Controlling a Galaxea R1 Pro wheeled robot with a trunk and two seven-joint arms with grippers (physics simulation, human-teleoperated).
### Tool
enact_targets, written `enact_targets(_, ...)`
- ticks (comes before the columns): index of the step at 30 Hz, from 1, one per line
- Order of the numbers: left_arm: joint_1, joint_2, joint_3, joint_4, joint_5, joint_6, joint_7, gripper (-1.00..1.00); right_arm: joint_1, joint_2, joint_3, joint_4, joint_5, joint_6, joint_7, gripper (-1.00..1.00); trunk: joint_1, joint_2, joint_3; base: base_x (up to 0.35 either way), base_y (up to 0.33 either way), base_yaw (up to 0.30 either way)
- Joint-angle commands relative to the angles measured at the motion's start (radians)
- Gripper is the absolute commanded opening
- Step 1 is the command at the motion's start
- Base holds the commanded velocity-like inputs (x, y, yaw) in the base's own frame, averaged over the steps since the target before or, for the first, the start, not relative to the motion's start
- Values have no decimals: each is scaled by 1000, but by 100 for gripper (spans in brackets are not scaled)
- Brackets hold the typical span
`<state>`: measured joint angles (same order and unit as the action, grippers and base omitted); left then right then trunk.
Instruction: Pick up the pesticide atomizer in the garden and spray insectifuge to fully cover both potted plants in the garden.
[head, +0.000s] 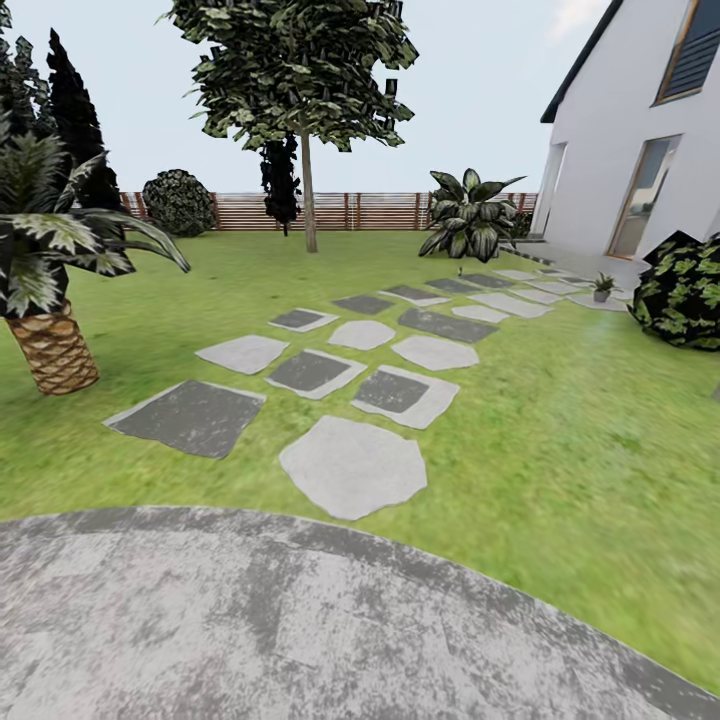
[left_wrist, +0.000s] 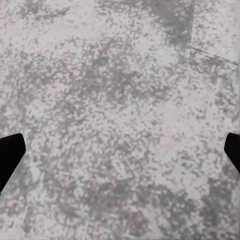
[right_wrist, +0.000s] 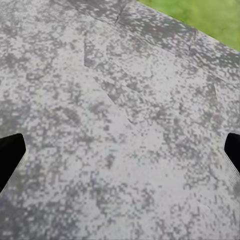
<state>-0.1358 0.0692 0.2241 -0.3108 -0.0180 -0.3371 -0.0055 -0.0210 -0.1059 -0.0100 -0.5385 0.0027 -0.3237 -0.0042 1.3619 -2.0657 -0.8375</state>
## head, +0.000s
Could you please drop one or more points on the pot plant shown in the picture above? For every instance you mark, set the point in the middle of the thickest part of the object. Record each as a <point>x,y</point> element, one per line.
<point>603,290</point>

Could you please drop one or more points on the fixed window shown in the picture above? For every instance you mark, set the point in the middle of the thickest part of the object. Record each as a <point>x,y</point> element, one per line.
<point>653,168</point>

